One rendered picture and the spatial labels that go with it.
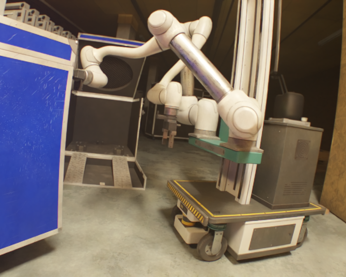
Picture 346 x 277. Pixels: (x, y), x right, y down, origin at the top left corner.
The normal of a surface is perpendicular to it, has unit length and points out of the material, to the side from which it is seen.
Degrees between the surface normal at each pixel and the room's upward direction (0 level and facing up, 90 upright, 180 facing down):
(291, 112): 92
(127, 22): 90
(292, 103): 88
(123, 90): 143
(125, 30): 90
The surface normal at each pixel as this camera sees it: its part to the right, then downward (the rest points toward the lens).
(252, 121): -0.32, 0.11
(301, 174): 0.27, 0.11
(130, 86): 0.04, 0.86
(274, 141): -0.95, -0.10
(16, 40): 0.88, 0.15
